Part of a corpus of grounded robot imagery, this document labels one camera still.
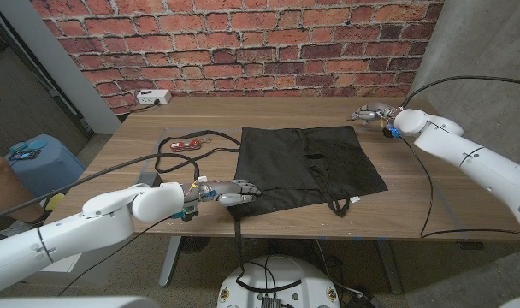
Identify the grey black sneaker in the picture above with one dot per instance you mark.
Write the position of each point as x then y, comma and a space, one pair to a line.
16, 229

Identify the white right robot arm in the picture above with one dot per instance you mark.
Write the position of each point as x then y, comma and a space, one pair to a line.
478, 162

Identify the grey metal table leg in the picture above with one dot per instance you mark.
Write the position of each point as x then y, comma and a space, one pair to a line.
390, 269
170, 261

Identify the red brick print backdrop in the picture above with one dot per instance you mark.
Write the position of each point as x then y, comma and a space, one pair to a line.
243, 43

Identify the teal black object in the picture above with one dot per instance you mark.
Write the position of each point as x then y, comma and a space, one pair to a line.
27, 149

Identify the metal door rail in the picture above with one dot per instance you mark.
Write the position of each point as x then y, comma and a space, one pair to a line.
59, 96

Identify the yellow round object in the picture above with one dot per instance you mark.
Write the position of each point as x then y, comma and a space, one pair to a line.
57, 202

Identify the small red pocket device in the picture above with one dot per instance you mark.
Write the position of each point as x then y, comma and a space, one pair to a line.
185, 146

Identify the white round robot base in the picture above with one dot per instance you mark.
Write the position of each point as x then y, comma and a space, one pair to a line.
281, 282

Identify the white power strip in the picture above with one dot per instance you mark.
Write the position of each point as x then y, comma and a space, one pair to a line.
153, 96

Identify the black round fan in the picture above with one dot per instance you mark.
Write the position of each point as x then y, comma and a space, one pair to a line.
196, 244

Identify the black fabric tote bag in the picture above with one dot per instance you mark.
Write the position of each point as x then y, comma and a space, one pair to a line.
303, 162

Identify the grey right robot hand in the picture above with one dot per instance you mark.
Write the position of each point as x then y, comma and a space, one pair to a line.
375, 112

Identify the person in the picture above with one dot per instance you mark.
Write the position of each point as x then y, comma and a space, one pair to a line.
7, 188

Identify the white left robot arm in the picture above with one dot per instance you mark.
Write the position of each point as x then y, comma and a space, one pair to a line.
72, 231

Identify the black plug box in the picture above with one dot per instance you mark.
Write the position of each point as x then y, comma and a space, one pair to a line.
362, 300

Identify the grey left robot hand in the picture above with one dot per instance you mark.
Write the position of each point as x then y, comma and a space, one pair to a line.
226, 188

